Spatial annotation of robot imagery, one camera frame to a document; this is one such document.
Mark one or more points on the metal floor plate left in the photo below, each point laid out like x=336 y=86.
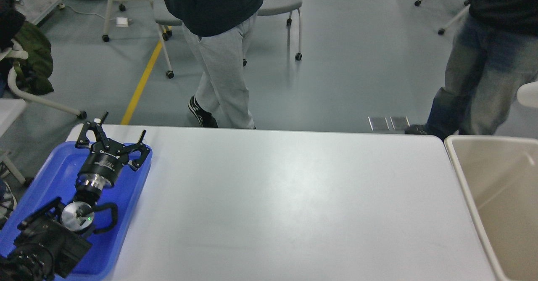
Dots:
x=378 y=123

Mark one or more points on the metal floor plate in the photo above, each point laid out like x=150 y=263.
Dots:
x=399 y=123
x=378 y=123

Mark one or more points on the white chair frame left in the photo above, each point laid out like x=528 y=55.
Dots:
x=17 y=52

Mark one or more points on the person in blue jeans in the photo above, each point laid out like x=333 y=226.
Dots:
x=493 y=54

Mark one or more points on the grey chair right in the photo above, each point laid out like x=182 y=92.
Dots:
x=277 y=7

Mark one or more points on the blue plastic tray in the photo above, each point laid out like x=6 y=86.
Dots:
x=57 y=178

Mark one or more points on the white chair legs top right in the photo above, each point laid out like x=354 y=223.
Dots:
x=450 y=12

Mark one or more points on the white side table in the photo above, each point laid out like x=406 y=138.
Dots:
x=10 y=109

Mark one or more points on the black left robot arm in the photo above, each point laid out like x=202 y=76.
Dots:
x=73 y=219

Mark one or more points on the beige plastic bin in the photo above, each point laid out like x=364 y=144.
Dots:
x=499 y=179

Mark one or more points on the green jacket on chair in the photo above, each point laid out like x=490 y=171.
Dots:
x=33 y=73

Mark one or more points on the white power adapter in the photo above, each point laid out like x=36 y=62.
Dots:
x=122 y=22

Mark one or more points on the white paper cup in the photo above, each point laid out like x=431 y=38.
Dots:
x=527 y=95

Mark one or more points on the person in grey sweatpants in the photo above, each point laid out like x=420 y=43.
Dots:
x=219 y=33

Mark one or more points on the metal floor plate right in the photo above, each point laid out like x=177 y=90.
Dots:
x=399 y=123

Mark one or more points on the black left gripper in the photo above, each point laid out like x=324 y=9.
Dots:
x=103 y=166

